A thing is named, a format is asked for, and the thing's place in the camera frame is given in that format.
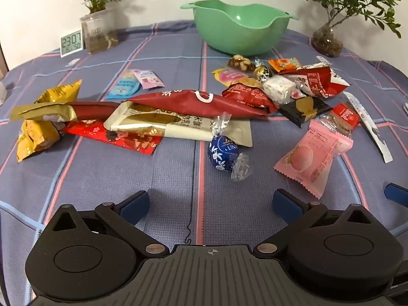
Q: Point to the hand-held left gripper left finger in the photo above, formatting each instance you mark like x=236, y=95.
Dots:
x=137, y=205

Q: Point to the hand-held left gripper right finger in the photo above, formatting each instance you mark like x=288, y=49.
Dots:
x=287, y=205

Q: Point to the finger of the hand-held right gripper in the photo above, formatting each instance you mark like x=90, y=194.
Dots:
x=397, y=194

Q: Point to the pink peach snack packet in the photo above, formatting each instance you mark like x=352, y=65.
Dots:
x=306, y=162

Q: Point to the long white sachet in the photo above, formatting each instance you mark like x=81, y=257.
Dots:
x=376, y=134

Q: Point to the long cream snack packet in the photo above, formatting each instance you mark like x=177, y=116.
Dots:
x=191, y=132

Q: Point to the small red biscuit packet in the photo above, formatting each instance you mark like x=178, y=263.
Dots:
x=346, y=116

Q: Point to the long red gold-ended packet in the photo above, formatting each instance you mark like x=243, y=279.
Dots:
x=92, y=110

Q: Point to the long dark red packet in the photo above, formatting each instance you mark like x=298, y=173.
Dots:
x=197, y=103

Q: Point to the small pink sachet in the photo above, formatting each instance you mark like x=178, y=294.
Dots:
x=149, y=79

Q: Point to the red and white snack packet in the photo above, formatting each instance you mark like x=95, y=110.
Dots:
x=318, y=81

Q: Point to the orange candy packet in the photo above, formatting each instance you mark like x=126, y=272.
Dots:
x=283, y=64

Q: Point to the brown gold chocolate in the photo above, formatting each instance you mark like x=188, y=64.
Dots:
x=240, y=62

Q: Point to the green plastic bowl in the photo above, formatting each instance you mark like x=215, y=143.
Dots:
x=236, y=35

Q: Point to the blue plaid bedsheet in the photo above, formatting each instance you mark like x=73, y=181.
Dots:
x=95, y=181

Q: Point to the red floral snack packet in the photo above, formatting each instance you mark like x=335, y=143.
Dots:
x=127, y=142

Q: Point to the blue wrapped chocolate ball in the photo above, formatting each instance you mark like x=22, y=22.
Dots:
x=223, y=153

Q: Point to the black and gold packet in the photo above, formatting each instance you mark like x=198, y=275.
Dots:
x=302, y=108

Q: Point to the crumpled dark red packet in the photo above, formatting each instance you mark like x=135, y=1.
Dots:
x=251, y=97

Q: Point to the white wrapped nougat candy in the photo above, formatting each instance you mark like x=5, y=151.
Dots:
x=279, y=89

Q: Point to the light blue sachet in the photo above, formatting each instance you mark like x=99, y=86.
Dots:
x=126, y=86

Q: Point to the gold wrapped chocolate ball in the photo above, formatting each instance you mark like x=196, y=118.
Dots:
x=262, y=71

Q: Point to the gold snack packet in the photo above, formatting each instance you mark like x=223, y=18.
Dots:
x=60, y=92

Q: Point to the yellow and pink round packet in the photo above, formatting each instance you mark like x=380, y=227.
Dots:
x=231, y=76

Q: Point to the white printed tag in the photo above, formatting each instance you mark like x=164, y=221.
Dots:
x=323, y=60
x=73, y=61

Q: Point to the plant in round glass vase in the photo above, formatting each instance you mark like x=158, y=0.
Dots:
x=326, y=43

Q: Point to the white digital clock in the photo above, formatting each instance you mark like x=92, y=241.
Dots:
x=71, y=43

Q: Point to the potted plant in white pot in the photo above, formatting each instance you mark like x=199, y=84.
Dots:
x=98, y=32

